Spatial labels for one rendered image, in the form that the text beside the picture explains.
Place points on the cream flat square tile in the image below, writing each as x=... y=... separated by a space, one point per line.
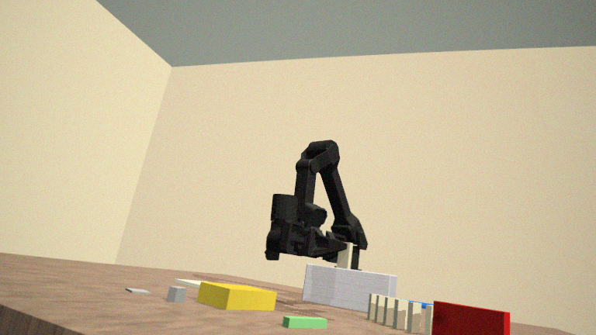
x=192 y=283

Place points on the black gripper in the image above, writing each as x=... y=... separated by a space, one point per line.
x=311 y=243

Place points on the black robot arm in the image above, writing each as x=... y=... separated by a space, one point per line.
x=323 y=157

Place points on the yellow rectangular block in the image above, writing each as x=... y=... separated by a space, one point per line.
x=236 y=297

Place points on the green rectangular block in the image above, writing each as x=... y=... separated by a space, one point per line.
x=304 y=322

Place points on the cream domino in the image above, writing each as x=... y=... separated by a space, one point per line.
x=379 y=310
x=428 y=319
x=372 y=306
x=388 y=311
x=400 y=314
x=414 y=317
x=344 y=257

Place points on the grey flat tile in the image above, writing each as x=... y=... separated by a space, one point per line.
x=135 y=290

